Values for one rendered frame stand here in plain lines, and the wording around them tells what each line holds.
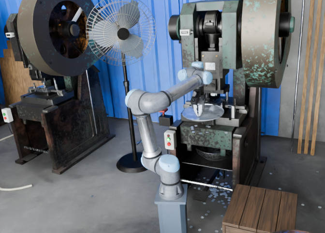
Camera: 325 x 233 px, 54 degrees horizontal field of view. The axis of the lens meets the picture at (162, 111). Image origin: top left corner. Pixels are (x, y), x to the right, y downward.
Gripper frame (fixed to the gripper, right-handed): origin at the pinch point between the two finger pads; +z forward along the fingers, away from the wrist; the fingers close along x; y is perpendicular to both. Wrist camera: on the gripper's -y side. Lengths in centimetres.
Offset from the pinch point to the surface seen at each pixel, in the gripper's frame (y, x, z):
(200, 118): -1.3, -2.3, 1.9
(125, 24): 43, 77, -56
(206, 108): 16.9, -0.3, 1.1
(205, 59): 27.9, 3.2, -31.8
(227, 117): 22.3, -13.6, 9.2
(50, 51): 10, 132, -39
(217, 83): 27.9, -5.1, -14.3
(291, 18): 33, -52, -57
